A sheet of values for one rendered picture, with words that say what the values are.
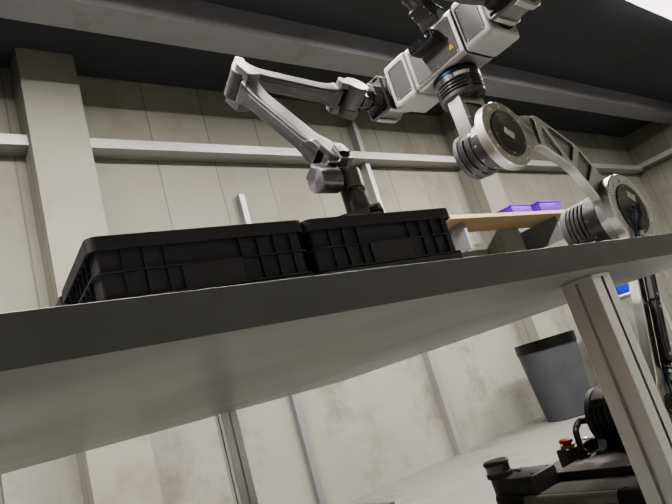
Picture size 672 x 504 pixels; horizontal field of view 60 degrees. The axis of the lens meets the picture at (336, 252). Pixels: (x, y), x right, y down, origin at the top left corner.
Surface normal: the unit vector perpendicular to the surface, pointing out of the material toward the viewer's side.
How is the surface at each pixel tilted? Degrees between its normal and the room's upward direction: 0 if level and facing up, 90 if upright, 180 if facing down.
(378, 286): 90
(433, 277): 90
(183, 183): 90
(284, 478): 90
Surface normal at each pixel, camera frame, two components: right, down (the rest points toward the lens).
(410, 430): 0.57, -0.36
